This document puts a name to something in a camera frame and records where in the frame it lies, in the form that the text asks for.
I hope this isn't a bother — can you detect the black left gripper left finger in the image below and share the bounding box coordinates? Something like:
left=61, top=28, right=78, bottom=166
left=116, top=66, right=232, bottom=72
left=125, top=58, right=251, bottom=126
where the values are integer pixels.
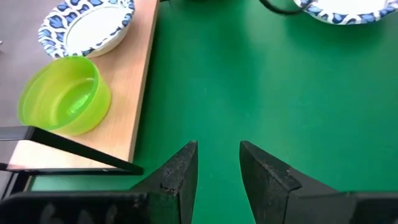
left=0, top=139, right=199, bottom=224

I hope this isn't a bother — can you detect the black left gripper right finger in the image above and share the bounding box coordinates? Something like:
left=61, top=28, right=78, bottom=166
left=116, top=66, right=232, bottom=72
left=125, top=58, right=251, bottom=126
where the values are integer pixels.
left=239, top=140, right=398, bottom=224

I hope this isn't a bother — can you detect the translucent green plastic bowl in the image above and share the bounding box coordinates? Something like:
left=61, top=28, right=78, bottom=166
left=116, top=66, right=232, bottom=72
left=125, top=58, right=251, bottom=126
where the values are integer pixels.
left=17, top=55, right=112, bottom=137

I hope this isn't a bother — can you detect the blue patterned paper bowl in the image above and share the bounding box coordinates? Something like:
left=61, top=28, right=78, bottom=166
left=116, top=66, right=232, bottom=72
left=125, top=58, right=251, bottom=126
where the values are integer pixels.
left=294, top=0, right=398, bottom=26
left=37, top=0, right=136, bottom=59

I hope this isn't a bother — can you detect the light wooden board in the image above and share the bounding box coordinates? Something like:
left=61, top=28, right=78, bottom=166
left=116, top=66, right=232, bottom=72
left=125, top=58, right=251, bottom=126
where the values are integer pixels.
left=0, top=0, right=161, bottom=175

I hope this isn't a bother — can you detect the green table mat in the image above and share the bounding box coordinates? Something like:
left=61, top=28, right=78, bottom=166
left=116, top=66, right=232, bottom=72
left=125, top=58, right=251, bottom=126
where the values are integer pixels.
left=29, top=0, right=398, bottom=224

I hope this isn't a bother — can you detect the black metal table frame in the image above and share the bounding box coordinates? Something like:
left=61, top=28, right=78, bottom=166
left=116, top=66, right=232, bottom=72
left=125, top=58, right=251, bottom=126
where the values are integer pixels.
left=0, top=170, right=32, bottom=200

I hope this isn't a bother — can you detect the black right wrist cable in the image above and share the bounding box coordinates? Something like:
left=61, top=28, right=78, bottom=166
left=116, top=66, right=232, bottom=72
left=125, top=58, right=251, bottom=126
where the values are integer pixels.
left=258, top=0, right=307, bottom=16

